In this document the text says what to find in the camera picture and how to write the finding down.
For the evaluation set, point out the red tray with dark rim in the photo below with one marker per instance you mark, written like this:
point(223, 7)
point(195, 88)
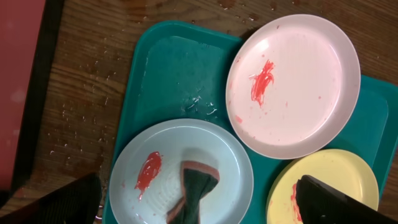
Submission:
point(29, 34)

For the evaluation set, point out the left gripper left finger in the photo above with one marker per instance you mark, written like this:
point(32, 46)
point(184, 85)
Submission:
point(77, 202)

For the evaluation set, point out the teal plastic tray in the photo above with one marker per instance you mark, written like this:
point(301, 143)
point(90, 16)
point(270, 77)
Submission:
point(180, 71)

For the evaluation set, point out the yellow-green plate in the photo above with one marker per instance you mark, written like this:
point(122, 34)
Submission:
point(342, 170)

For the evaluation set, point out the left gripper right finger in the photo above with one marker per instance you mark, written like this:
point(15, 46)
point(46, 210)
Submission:
point(319, 203)

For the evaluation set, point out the white plate with red smear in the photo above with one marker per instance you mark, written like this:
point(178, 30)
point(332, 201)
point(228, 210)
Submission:
point(293, 86)

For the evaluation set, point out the light blue plate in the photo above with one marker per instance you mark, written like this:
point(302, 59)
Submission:
point(146, 179)

